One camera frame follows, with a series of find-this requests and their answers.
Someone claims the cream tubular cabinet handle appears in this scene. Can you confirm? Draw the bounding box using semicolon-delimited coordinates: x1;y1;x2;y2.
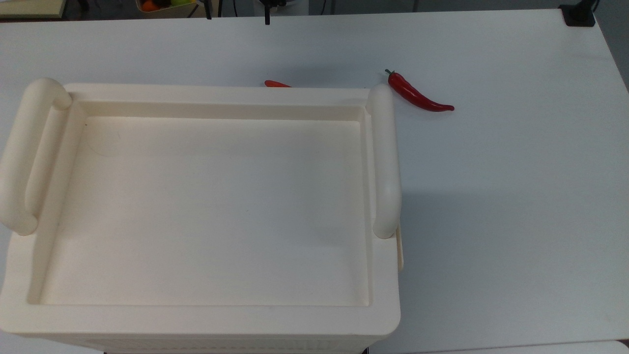
366;84;402;240
0;78;73;236

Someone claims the fruit basket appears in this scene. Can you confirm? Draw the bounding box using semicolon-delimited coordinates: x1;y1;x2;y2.
135;0;200;14

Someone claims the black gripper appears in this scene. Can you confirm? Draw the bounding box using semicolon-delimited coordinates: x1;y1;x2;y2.
203;0;287;26

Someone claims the black table clamp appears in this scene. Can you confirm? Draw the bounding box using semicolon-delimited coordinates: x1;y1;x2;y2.
559;0;598;27

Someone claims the cream plastic cabinet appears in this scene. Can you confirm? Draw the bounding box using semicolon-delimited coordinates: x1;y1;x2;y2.
0;78;405;354

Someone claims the yellow wooden board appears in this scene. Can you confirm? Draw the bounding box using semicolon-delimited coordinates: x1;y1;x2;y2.
0;0;67;19

